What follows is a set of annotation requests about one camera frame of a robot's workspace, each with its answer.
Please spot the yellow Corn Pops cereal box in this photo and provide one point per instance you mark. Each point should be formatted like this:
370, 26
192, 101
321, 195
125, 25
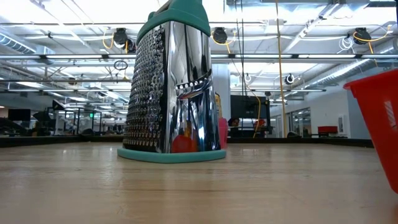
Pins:
218, 107

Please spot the person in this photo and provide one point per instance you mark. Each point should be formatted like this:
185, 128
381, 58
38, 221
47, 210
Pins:
234, 122

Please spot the red plastic tray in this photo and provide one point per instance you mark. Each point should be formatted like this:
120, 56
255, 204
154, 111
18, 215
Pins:
223, 133

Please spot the teal metal box grater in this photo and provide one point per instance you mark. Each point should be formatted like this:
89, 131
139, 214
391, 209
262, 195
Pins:
174, 93

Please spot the small black monitor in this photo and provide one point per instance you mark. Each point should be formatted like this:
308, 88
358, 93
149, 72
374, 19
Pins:
18, 114

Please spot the large black screen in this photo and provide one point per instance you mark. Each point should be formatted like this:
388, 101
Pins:
248, 107

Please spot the red storage bin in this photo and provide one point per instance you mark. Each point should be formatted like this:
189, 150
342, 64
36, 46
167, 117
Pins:
328, 129

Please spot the black aluminium table frame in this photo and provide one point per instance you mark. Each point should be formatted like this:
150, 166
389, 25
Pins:
280, 141

